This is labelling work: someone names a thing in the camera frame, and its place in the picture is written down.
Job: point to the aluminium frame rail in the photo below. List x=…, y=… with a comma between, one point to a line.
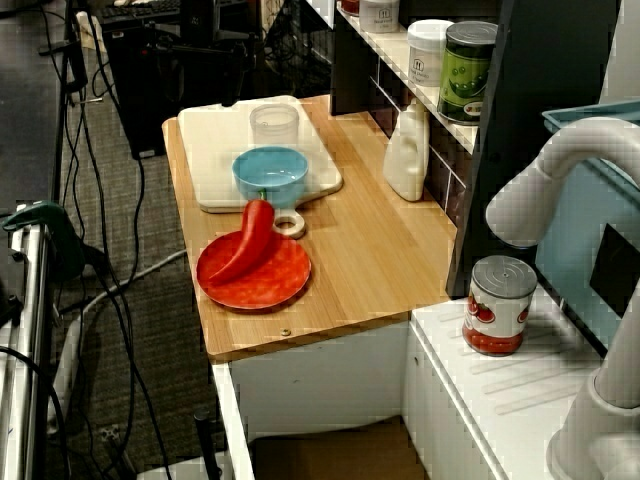
x=27, y=350

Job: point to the red toy pepper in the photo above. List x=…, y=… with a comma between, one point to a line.
x=250, y=240

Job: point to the white detergent bottle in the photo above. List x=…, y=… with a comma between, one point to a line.
x=405, y=165

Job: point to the grey toy faucet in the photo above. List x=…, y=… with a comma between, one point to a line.
x=565, y=155

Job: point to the red round plate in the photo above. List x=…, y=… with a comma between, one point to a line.
x=270, y=285

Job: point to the pale wooden cutting board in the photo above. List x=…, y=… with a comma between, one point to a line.
x=215, y=160

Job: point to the blue dish rack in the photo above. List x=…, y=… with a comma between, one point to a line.
x=570, y=280

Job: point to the black computer tower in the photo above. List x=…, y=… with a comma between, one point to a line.
x=130, y=110

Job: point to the clear plastic deli container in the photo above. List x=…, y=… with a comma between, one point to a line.
x=275, y=130

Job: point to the white sink counter unit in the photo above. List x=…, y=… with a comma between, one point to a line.
x=475, y=410

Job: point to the light blue bowl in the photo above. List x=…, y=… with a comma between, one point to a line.
x=270, y=172

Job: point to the white lidded plastic jar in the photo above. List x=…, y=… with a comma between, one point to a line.
x=380, y=17
x=425, y=55

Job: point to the black desk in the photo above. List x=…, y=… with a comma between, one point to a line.
x=25, y=100

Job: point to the green peas can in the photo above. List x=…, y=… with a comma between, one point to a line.
x=462, y=75

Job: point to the dark shelf unit with tiles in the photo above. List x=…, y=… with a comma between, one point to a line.
x=540, y=60

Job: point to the white cabinet under countertop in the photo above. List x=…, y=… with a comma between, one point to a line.
x=310, y=385

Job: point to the red tomato can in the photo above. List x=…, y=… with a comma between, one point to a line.
x=495, y=315

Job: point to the metal floor outlet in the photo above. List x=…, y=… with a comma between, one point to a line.
x=110, y=433

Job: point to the black keyboard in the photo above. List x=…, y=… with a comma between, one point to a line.
x=140, y=10

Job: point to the black stand post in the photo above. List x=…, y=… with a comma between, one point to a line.
x=207, y=450

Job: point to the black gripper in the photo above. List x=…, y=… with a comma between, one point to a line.
x=197, y=22

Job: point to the dark green clamp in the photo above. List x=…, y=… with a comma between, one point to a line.
x=45, y=220

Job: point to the black rectangular panel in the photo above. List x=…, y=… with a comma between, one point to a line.
x=615, y=270

